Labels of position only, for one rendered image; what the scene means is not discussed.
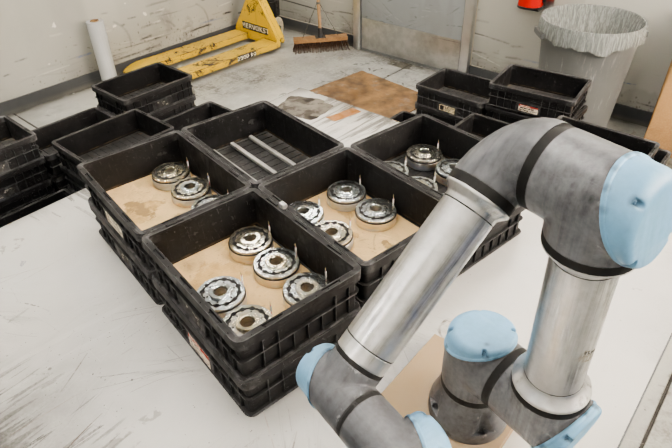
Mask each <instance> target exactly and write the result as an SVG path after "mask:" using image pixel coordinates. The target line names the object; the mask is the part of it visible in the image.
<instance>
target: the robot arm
mask: <svg viewBox="0 0 672 448"><path fill-rule="evenodd" d="M446 179H447V186H448V188H447V191H446V192H445V194H444V195H443V197H442V198H441V199H440V201H439V202H438V204H437V205H436V206H435V208H434V209H433V210H432V212H431V213H430V215H429V216H428V217H427V219H426V220H425V221H424V223H423V224H422V226H421V227H420V228H419V230H418V231H417V233H416V234H415V235H414V237H413V238H412V239H411V241H410V242H409V244H408V245H407V246H406V248H405V249H404V250H403V252H402V253H401V255H400V256H399V257H398V259H397V260H396V262H395V263H394V264H393V266H392V267H391V268H390V270H389V271H388V273H387V274H386V275H385V277H384V278H383V280H382V281H381V282H380V284H379V285H378V286H377V288H376V289H375V291H374V292H373V293H372V295H371V296H370V297H369V299H368V300H367V302H366V303H365V304H364V306H363V307H362V309H361V310H360V311H359V313H358V314H357V315H356V317H355V318H354V320H353V321H352V322H351V324H350V325H349V326H348V328H347V329H346V331H345V332H344V333H343V335H342V336H341V338H340V339H339V340H338V342H337V343H336V345H333V344H331V343H323V344H320V345H317V346H315V347H314V348H313V349H312V351H311V352H310V353H306V354H305V355H304V357H303V358H302V359H301V361H300V363H299V364H298V367H297V370H296V381H297V384H298V386H299V387H300V389H301V390H302V391H303V393H304V394H305V395H306V397H307V399H308V401H309V403H310V405H311V406H312V407H313V408H315V409H316V410H317V411H318V412H319V413H320V415H321V416H322V417H323V418H324V420H325V421H326V422H327V423H328V424H329V426H330V427H331V428H332V429H333V431H334V432H335V433H336V434H337V435H338V437H339V438H340V439H341V441H342V442H343V443H344V444H345V446H346V447H347V448H452V447H451V444H450V441H449V439H448V437H449V438H451V439H453V440H455V441H457V442H460V443H463V444H468V445H481V444H486V443H489V442H491V441H493V440H495V439H497V438H498V437H499V436H500V435H501V434H502V433H503V431H504V430H505V428H506V425H508V426H509V427H510V428H511V429H512V430H514V431H515V432H516V433H517V434H518V435H519V436H520V437H521V438H522V439H523V440H525V441H526V442H527V443H528V444H529V445H530V447H531V448H573V447H574V446H575V445H576V444H577V443H578V442H579V441H580V440H581V439H582V438H583V437H584V435H585V434H586V433H587V432H588V431H589V430H590V429H591V427H592V426H593V425H594V424H595V423H596V421H597V420H598V419H599V417H600V416H601V413H602V409H601V407H600V406H598V405H597V402H596V401H594V400H591V399H590V398H591V395H592V384H591V380H590V377H589V375H588V373H587V372H588V369H589V366H590V363H591V360H592V357H593V354H594V351H595V348H596V345H597V342H598V339H599V336H600V334H601V331H602V328H603V325H604V322H605V319H606V316H607V313H608V310H609V307H610V304H611V301H612V298H613V296H614V293H615V290H616V287H617V284H618V281H619V278H620V276H624V275H626V274H629V273H630V272H632V271H633V270H635V269H640V268H643V267H645V266H647V265H648V264H650V263H651V262H652V261H653V260H654V259H655V258H656V257H657V256H658V255H659V254H660V252H661V251H662V250H663V248H664V247H665V245H666V244H667V242H668V240H669V239H668V237H669V235H670V233H671V232H672V169H670V168H669V167H667V166H665V165H662V164H660V163H658V162H656V161H654V160H652V159H651V158H650V157H649V156H648V155H646V154H644V153H641V152H638V151H632V150H629V149H627V148H624V147H622V146H620V145H617V144H615V143H613V142H610V141H608V140H606V139H603V138H601V137H598V136H596V135H594V134H591V133H589V132H587V131H584V130H582V129H579V128H576V127H574V126H572V125H571V124H569V123H567V122H565V121H562V120H558V119H555V118H546V117H541V118H529V119H524V120H520V121H517V122H514V123H512V124H509V125H507V126H504V127H502V128H500V129H499V130H497V131H495V132H493V133H492V134H490V135H488V136H487V137H485V138H484V139H482V140H481V141H480V142H479V143H477V144H476V145H475V146H474V147H472V148H471V149H470V150H469V151H468V152H467V153H466V154H465V155H464V156H463V157H462V158H461V159H460V160H459V162H458V163H457V164H456V166H455V167H454V168H453V170H452V171H451V172H450V174H449V175H448V177H447V178H446ZM520 206H521V207H523V208H525V209H527V210H528V211H530V212H531V213H533V214H535V215H537V216H539V217H540V218H542V219H543V226H542V231H541V237H540V240H541V245H542V247H543V249H544V251H545V252H546V254H547V255H548V256H549V257H548V262H547V266H546V270H545V275H544V279H543V283H542V288H541V292H540V296H539V301H538V305H537V309H536V314H535V318H534V322H533V327H532V331H531V335H530V340H529V344H528V348H527V350H526V349H525V348H524V347H522V346H521V345H520V344H518V343H517V342H518V334H517V332H516V328H515V326H514V325H513V323H512V322H511V321H510V320H509V319H508V318H506V317H505V316H503V315H501V314H499V313H496V312H493V311H489V310H481V311H479V310H471V311H467V312H464V313H461V314H460V315H458V316H457V317H455V318H454V319H453V320H452V321H451V323H450V324H449V326H448V329H447V334H446V336H445V338H444V354H443V362H442V370H441V374H440V375H439V376H438V378H437V379H436V380H435V382H434V383H433V385H432V387H431V389H430V392H429V399H428V409H429V414H430V415H426V413H424V412H422V411H415V412H413V413H412V414H407V415H406V416H405V417H404V418H403V417H402V415H401V414H400V413H399V412H398V411H397V410H396V409H395V408H394V407H393V406H392V405H391V404H390V403H389V402H388V401H387V400H386V399H385V397H384V396H383V395H382V394H381V393H380V392H379V391H378V390H377V389H376V386H377V385H378V384H379V382H380V381H381V380H382V378H383V377H384V375H385V374H386V372H387V371H388V370H389V368H390V367H391V366H392V364H393V363H394V361H395V360H396V359H397V357H398V356H399V355H400V353H401V352H402V351H403V349H404V348H405V346H406V345H407V344H408V342H409V341H410V340H411V338H412V337H413V335H414V334H415V333H416V331H417V330H418V329H419V327H420V326H421V325H422V323H423V322H424V320H425V319H426V318H427V316H428V315H429V314H430V312H431V311H432V310H433V308H434V307H435V305H436V304H437V303H438V301H439V300H440V299H441V297H442V296H443V294H444V293H445V292H446V290H447V289H448V288H449V286H450V285H451V284H452V282H453V281H454V279H455V278H456V277H457V275H458V274H459V273H460V271H461V270H462V269H463V267H464V266H465V264H466V263H467V262H468V260H469V259H470V258H471V256H472V255H473V253H474V252H475V251H476V249H477V248H478V247H479V245H480V244H481V243H482V241H483V240H484V238H485V237H486V236H487V234H488V233H489V232H490V230H491V229H492V228H493V226H494V225H495V223H497V222H501V221H507V220H508V219H509V218H510V217H511V215H512V214H513V213H514V211H515V210H516V209H517V208H518V207H520Z"/></svg>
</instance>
